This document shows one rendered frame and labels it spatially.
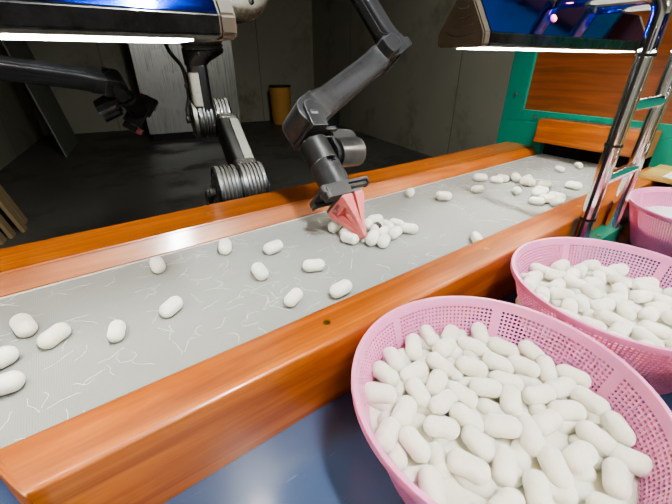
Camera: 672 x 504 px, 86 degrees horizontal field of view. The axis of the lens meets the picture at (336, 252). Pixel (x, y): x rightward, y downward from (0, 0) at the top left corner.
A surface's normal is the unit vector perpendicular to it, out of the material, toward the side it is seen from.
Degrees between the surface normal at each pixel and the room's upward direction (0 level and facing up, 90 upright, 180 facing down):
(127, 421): 0
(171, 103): 90
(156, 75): 90
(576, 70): 90
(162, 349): 0
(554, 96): 90
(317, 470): 0
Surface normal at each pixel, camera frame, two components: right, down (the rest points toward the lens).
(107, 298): 0.00, -0.88
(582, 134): -0.81, 0.28
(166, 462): 0.59, 0.38
